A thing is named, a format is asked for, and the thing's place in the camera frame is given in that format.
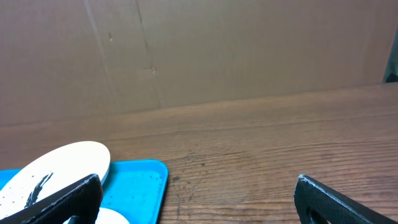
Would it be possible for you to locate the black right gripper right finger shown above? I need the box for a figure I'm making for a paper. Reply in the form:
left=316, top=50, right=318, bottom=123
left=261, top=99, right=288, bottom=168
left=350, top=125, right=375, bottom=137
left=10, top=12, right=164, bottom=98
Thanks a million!
left=294, top=174, right=397, bottom=224

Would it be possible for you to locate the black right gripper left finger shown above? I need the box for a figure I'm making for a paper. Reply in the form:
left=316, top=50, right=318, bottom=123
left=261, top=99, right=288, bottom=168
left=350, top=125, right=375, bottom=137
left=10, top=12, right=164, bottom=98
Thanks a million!
left=1, top=174, right=103, bottom=224

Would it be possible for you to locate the white pink plate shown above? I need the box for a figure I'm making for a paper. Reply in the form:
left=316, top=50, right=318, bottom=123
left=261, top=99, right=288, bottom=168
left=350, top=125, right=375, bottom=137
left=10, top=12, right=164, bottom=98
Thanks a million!
left=1, top=141, right=110, bottom=219

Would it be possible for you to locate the blue serving tray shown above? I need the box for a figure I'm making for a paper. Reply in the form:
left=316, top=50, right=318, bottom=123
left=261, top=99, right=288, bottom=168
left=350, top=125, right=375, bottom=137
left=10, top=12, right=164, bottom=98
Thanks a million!
left=1, top=159, right=169, bottom=223

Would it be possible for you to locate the light blue plate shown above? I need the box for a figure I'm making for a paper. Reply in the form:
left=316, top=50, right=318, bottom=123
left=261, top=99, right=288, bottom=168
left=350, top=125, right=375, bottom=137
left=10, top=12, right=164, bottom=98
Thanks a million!
left=63, top=207, right=129, bottom=224

